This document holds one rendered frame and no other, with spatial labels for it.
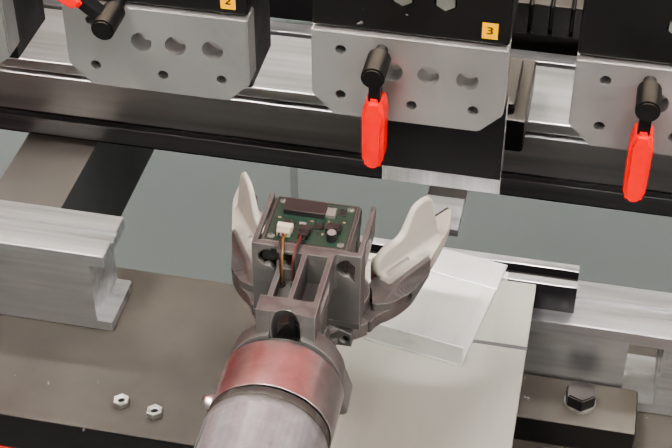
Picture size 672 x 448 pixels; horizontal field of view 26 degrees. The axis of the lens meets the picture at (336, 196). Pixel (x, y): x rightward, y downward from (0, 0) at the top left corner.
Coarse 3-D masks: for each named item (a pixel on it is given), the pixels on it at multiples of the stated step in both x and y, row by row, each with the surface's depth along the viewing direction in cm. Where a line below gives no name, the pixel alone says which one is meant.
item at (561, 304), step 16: (384, 240) 130; (480, 256) 128; (496, 256) 128; (512, 256) 128; (512, 272) 128; (528, 272) 128; (544, 272) 127; (560, 272) 127; (576, 272) 127; (544, 288) 126; (560, 288) 125; (576, 288) 125; (544, 304) 127; (560, 304) 126
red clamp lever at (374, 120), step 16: (384, 48) 109; (368, 64) 107; (384, 64) 107; (368, 80) 107; (384, 80) 107; (368, 96) 109; (384, 96) 110; (368, 112) 109; (384, 112) 110; (368, 128) 110; (384, 128) 111; (368, 144) 111; (384, 144) 112; (368, 160) 112
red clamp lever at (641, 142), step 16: (656, 80) 106; (640, 96) 104; (656, 96) 104; (640, 112) 104; (656, 112) 104; (640, 128) 106; (640, 144) 106; (640, 160) 107; (624, 176) 109; (640, 176) 108; (624, 192) 110; (640, 192) 109
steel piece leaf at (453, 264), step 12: (444, 252) 128; (456, 252) 128; (444, 264) 127; (456, 264) 127; (468, 264) 127; (480, 264) 127; (492, 264) 127; (504, 264) 127; (456, 276) 126; (468, 276) 126; (480, 276) 126; (492, 276) 126; (492, 288) 125
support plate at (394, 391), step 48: (528, 288) 125; (480, 336) 120; (528, 336) 120; (384, 384) 116; (432, 384) 116; (480, 384) 116; (336, 432) 112; (384, 432) 112; (432, 432) 112; (480, 432) 112
